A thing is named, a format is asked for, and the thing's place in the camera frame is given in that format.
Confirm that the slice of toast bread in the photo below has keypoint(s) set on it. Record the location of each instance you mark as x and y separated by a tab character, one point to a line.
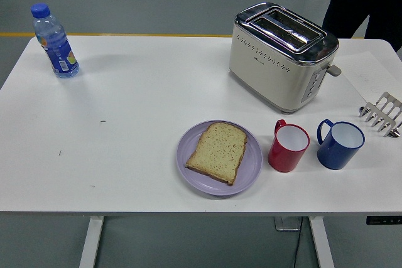
218	153

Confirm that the lilac round plate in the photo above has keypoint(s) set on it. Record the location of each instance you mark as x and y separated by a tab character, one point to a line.
251	170

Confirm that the cream and chrome toaster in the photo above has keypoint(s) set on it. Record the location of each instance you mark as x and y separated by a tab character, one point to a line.
267	73

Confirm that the red mug white inside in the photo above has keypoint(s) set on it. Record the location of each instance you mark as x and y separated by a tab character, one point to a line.
282	159

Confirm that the blue mug white inside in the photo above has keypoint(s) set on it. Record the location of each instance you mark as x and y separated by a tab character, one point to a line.
333	156

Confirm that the blue-capped plastic drink bottle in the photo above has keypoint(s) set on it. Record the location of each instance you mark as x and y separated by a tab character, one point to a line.
58	48

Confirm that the white paper sheet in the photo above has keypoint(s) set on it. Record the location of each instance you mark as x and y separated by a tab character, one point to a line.
361	70

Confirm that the white table leg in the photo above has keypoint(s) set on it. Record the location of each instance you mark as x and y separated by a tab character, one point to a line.
91	243
322	243

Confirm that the silver metal toast rack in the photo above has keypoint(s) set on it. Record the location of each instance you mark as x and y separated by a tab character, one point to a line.
381	117

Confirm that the black table control panel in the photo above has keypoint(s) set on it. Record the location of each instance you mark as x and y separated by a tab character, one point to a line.
383	220

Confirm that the grey bracket under table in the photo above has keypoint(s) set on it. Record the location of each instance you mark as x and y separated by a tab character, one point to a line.
284	224

